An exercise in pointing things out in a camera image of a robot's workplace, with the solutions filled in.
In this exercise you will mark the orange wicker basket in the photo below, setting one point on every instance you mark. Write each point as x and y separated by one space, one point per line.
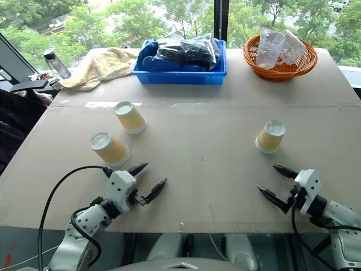
282 69

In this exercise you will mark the black bagged items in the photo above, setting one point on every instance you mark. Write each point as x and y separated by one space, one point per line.
186 52

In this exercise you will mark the blue plastic bin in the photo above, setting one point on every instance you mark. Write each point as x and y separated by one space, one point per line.
180 74

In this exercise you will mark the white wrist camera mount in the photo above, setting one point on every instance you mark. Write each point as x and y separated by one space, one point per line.
308 186
120 188

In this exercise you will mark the clear plastic measuring cup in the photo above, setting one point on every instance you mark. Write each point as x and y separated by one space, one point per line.
268 50
294 46

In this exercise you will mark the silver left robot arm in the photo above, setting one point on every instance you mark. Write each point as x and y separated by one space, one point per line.
84 226

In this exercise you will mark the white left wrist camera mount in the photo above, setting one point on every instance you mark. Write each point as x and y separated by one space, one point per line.
120 188

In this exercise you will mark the blue cloth bundle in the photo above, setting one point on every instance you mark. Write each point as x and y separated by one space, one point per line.
149 55

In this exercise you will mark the clear water bottle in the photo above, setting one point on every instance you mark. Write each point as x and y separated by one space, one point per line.
56 64

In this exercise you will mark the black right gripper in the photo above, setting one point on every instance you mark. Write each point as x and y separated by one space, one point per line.
295 198

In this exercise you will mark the silver robot torso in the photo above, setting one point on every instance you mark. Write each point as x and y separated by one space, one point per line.
180 265

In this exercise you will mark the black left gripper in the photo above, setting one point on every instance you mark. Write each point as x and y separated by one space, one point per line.
134 197

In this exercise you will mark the yellow paper cup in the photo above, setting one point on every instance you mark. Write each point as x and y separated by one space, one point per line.
110 149
270 137
130 116

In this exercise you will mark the yellow towel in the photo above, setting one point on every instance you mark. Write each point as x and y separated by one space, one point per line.
98 69

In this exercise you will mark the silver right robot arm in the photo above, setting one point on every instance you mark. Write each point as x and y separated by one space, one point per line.
338 220

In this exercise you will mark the black window frame post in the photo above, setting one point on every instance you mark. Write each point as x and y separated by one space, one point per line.
222 19

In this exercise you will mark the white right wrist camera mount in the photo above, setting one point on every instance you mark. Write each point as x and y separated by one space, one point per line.
308 186

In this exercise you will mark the black chair armrest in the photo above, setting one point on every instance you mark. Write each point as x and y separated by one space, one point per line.
28 85

